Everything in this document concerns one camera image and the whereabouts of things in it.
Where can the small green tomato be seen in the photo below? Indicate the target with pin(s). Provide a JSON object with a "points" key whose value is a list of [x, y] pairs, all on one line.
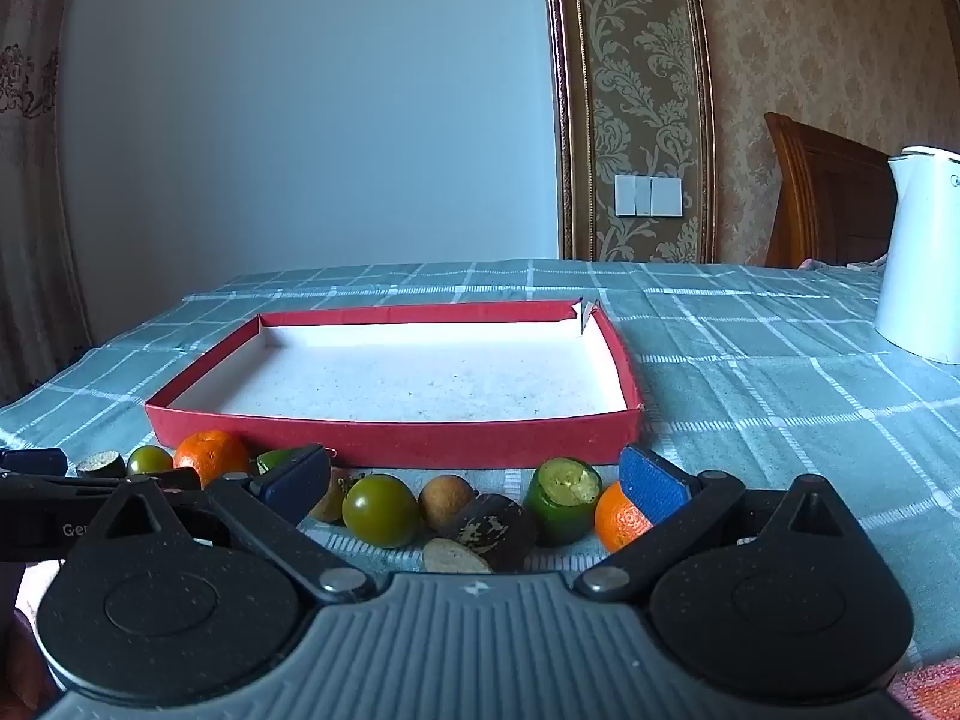
{"points": [[150, 460]]}

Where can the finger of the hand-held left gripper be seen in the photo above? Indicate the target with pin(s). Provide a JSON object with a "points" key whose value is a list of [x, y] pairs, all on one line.
{"points": [[34, 460], [67, 487]]}

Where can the dark brown cut fruit piece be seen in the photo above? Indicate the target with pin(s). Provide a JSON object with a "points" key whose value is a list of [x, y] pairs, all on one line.
{"points": [[499, 529]]}

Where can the long green cucumber piece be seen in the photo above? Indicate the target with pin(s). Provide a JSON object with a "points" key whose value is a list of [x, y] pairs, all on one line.
{"points": [[561, 504]]}

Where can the small orange mandarin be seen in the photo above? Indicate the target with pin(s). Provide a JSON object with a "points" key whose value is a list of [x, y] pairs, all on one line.
{"points": [[616, 521]]}

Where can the white wall switch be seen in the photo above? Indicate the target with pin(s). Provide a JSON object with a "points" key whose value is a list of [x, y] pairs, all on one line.
{"points": [[649, 195]]}

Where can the white electric kettle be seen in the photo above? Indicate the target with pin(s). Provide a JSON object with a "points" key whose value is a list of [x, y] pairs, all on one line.
{"points": [[921, 255]]}

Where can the tan cut fruit piece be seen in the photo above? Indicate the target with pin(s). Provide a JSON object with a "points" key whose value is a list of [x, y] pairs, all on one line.
{"points": [[450, 556]]}

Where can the wooden bed headboard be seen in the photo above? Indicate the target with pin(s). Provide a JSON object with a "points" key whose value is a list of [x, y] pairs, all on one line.
{"points": [[825, 195]]}

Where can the brown round fruit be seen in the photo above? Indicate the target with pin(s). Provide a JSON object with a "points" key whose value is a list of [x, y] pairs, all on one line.
{"points": [[335, 504]]}

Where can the red cardboard box tray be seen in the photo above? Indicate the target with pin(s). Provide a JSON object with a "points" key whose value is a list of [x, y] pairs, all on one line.
{"points": [[420, 371]]}

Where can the patterned curtain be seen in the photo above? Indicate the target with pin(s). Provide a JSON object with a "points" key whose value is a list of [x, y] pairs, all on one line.
{"points": [[34, 165]]}

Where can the bright green lime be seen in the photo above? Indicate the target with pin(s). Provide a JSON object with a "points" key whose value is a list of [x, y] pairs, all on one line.
{"points": [[271, 457]]}

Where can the green checkered tablecloth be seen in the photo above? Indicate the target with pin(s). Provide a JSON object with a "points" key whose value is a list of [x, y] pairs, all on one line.
{"points": [[750, 360]]}

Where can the large orange mandarin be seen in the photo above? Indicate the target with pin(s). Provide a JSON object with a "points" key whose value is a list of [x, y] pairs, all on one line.
{"points": [[210, 456]]}

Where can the large green tomato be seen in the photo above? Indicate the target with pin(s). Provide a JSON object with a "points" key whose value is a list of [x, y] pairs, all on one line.
{"points": [[380, 511]]}

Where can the tan round longan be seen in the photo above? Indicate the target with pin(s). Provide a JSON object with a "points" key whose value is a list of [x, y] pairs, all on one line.
{"points": [[445, 502]]}

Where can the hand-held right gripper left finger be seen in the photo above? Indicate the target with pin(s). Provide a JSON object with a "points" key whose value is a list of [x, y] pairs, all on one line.
{"points": [[296, 478]]}

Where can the red patterned cloth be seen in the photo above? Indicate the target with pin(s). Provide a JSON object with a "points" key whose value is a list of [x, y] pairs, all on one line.
{"points": [[934, 690]]}

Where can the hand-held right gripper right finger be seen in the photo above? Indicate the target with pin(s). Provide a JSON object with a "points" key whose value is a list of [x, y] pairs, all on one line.
{"points": [[651, 487]]}

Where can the floral bedding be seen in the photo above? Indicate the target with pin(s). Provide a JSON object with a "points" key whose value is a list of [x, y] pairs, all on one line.
{"points": [[855, 265]]}

